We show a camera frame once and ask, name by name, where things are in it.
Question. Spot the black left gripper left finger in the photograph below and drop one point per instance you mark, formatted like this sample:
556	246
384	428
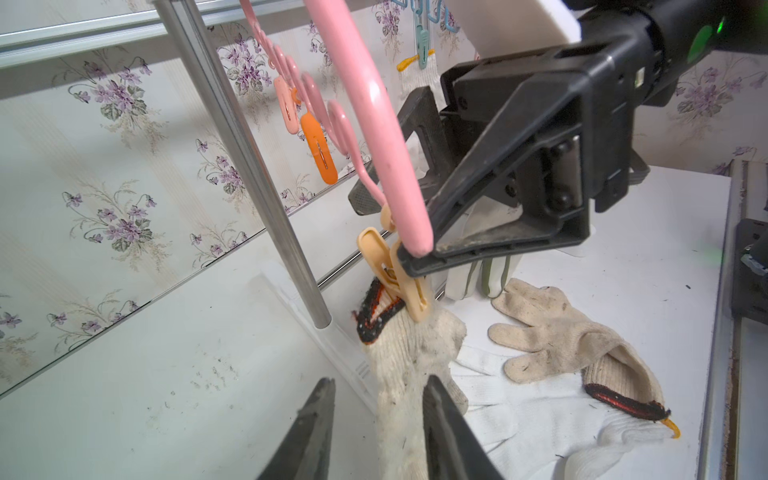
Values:
305	451

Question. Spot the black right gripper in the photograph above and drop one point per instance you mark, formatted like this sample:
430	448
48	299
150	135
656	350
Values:
510	152

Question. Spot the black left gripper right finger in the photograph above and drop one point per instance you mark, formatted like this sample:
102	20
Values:
452	450

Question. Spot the pink wavy hanger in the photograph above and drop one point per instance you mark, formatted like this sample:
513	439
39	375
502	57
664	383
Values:
397	187

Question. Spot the beige knit glove red cuff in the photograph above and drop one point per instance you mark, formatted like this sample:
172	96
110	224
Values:
403	355

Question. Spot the blue wavy hanger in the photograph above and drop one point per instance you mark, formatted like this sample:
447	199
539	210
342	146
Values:
435	12

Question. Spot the white glove with grey strap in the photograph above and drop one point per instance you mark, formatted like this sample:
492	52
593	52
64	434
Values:
489	276

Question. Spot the yellow clothes peg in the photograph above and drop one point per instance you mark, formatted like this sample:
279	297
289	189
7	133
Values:
384	262

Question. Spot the orange clothes peg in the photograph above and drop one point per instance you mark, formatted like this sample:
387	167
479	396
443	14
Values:
314	136

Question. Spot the white knit glove yellow cuff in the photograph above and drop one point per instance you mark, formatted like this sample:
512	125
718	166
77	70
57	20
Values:
412	76

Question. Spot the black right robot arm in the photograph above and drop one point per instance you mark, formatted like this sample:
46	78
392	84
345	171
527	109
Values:
683	33

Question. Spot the white and steel drying rack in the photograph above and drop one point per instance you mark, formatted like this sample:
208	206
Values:
184	24

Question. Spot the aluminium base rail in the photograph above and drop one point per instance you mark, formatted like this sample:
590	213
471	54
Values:
734	431

